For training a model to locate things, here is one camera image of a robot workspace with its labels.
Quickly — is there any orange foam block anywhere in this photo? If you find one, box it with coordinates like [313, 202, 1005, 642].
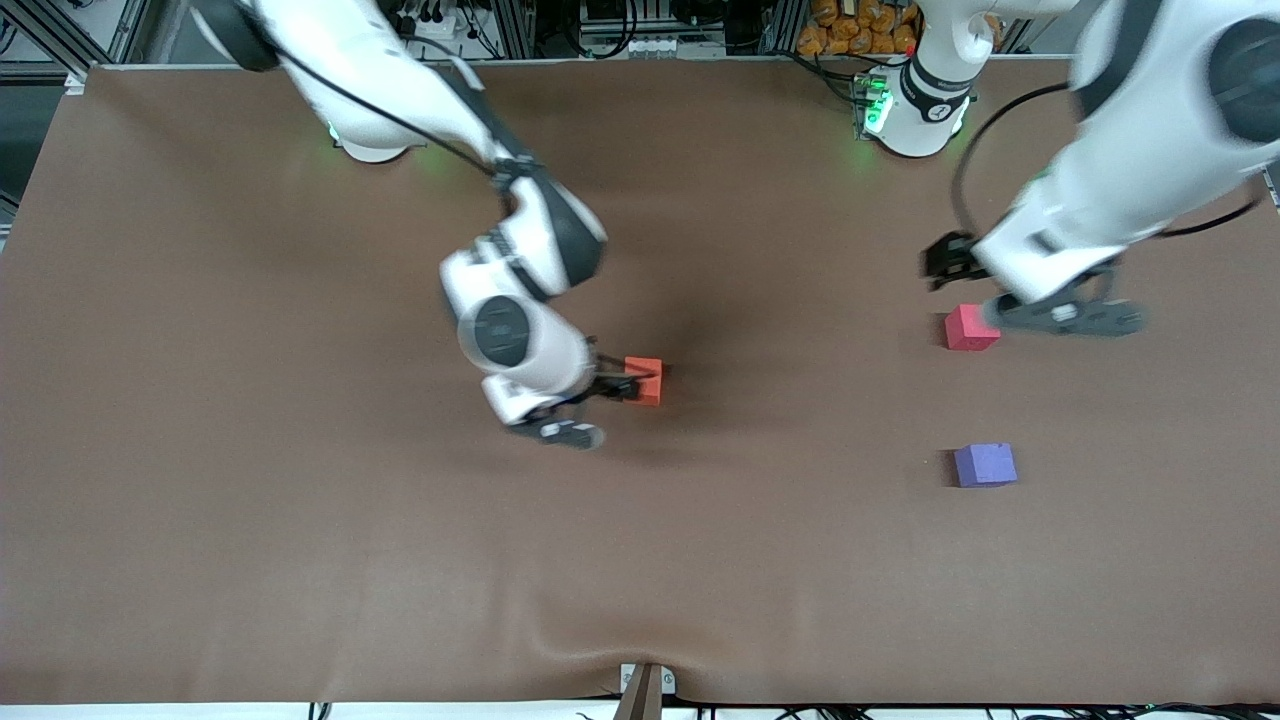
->
[623, 356, 665, 408]

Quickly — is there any red foam block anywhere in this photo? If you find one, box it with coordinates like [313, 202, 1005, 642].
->
[944, 303, 1002, 352]

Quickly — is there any brown table mat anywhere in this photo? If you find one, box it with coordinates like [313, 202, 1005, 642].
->
[0, 58, 1280, 707]

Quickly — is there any purple foam block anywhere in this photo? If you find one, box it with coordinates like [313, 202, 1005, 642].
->
[953, 442, 1019, 489]

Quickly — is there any bag of orange items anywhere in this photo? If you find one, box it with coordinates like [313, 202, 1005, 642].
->
[796, 0, 921, 58]

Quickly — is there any white terminal strip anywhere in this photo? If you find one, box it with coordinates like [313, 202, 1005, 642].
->
[588, 34, 728, 60]

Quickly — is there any white power strip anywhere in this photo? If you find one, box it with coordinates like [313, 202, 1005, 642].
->
[403, 8, 463, 43]

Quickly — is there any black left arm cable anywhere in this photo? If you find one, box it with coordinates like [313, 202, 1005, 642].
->
[949, 84, 1263, 242]

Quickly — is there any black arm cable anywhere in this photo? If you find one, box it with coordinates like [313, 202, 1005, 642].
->
[949, 84, 1263, 242]
[262, 35, 506, 181]

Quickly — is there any metal clamp bracket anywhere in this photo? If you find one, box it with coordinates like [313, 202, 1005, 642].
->
[614, 662, 678, 720]

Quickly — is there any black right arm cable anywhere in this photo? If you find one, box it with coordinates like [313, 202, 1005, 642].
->
[262, 35, 506, 181]

